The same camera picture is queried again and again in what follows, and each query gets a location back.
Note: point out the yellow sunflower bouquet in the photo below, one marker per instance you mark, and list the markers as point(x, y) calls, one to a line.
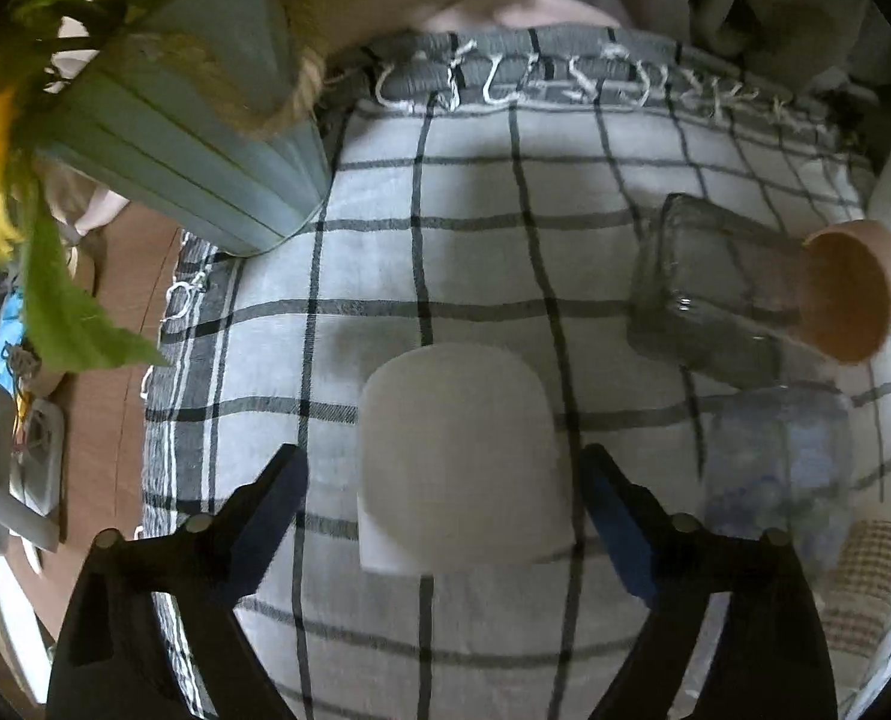
point(44, 44)

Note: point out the checked white tablecloth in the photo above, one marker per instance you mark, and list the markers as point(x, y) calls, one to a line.
point(488, 189)

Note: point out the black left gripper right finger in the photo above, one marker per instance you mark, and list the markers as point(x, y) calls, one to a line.
point(732, 629)

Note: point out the light blue flower pot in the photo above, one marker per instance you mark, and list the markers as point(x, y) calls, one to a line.
point(201, 111)

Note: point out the white plastic cup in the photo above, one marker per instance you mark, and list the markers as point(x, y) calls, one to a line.
point(459, 464)

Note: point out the smoky grey glass cup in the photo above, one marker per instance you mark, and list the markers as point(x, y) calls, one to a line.
point(718, 294)

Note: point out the clear plastic jar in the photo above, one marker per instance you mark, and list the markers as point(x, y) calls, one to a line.
point(780, 458)

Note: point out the peach pink cup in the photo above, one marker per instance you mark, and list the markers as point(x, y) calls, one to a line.
point(844, 292)

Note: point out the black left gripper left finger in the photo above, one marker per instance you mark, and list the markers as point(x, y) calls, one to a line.
point(113, 658)

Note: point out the plaid paper cup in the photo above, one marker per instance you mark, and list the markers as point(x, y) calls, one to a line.
point(857, 594)

